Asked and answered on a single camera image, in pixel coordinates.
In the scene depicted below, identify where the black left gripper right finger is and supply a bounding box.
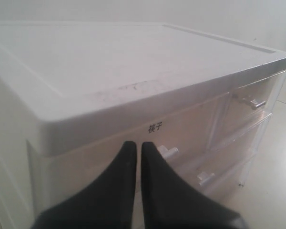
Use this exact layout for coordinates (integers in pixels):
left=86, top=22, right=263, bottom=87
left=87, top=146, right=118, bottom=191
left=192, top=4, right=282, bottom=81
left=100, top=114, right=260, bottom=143
left=141, top=142, right=249, bottom=229

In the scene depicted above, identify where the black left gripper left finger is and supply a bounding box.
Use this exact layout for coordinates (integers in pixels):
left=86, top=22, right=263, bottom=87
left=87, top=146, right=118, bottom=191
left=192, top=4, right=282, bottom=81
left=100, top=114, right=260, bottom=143
left=32, top=141, right=136, bottom=229

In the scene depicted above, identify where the bottom wide clear drawer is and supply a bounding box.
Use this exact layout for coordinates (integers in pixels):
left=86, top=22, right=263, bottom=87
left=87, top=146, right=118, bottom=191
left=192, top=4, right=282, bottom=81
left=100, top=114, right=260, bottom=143
left=177, top=149, right=256, bottom=203

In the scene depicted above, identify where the wide clear drawer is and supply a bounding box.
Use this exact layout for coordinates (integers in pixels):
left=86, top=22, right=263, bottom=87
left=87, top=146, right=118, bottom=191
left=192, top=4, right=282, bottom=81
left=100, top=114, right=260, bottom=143
left=157, top=112, right=274, bottom=191
left=177, top=149, right=256, bottom=203

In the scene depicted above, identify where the middle wide clear drawer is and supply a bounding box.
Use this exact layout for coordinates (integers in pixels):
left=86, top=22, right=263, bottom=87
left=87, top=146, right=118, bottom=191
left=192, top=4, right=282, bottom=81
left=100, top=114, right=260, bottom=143
left=157, top=112, right=274, bottom=191

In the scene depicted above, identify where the white plastic drawer cabinet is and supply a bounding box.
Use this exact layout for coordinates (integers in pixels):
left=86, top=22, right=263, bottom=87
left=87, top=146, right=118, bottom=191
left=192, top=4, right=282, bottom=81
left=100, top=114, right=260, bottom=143
left=0, top=21, right=286, bottom=229

